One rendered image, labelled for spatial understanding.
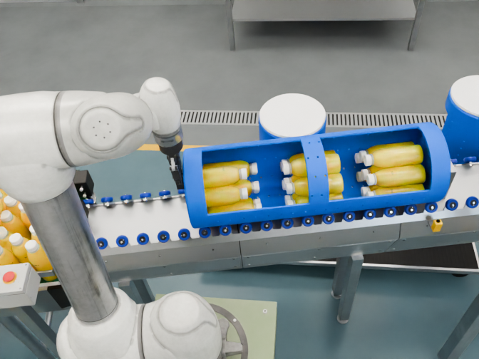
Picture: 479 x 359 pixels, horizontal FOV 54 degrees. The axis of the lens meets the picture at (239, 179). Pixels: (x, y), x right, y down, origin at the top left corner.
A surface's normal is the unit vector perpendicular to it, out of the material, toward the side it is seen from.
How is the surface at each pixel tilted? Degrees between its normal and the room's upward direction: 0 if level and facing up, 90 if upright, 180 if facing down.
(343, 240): 71
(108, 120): 56
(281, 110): 0
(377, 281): 0
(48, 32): 0
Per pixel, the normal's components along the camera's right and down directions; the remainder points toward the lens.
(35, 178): 0.25, 0.71
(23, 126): 0.04, -0.04
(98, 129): 0.18, 0.18
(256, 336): -0.07, -0.64
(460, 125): -0.76, 0.52
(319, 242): 0.06, 0.49
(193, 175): -0.03, -0.30
